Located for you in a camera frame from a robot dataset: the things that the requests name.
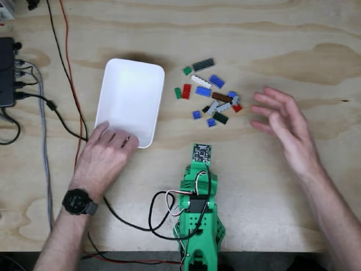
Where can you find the black wristwatch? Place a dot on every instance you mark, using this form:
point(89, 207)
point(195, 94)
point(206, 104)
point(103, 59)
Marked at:
point(76, 201)

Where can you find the black knob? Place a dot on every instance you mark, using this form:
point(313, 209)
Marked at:
point(17, 45)

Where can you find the person's right hand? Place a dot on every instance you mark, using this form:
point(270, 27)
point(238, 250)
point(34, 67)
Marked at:
point(290, 127)

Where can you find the small red lego brick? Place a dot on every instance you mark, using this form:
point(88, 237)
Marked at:
point(237, 108)

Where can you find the long dark grey lego brick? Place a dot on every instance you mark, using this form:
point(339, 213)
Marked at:
point(203, 64)

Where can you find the small light grey lego brick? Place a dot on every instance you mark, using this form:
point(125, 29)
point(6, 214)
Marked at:
point(236, 100)

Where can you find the long white lego brick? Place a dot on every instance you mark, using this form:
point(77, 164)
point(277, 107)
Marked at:
point(200, 80)

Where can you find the small green lego brick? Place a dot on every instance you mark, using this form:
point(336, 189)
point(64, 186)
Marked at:
point(186, 70)

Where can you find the dark green lego brick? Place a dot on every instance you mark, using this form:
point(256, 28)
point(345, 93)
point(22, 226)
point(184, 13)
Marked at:
point(220, 117)

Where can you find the person's left hand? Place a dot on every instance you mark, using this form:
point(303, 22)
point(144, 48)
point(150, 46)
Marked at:
point(101, 158)

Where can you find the white device box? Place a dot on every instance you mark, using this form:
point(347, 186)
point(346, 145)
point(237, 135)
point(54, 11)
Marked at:
point(5, 9)

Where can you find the black usb hub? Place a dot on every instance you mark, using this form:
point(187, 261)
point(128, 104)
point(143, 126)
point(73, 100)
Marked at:
point(6, 73)

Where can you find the small blue lego brick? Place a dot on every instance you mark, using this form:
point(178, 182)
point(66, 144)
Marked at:
point(196, 114)
point(211, 122)
point(231, 94)

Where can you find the small black lego brick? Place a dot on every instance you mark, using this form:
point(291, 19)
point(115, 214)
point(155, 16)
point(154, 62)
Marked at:
point(205, 109)

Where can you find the black camera circuit board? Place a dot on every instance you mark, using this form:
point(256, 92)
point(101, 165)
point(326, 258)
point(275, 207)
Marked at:
point(202, 153)

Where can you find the black clamp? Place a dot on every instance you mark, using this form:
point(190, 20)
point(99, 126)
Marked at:
point(32, 5)

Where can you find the white plastic bin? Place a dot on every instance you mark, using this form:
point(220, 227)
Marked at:
point(129, 96)

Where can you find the long brown lego brick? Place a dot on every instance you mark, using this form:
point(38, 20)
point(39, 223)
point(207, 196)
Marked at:
point(221, 97)

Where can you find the blue hollow lego brick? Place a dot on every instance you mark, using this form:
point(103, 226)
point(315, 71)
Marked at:
point(216, 81)

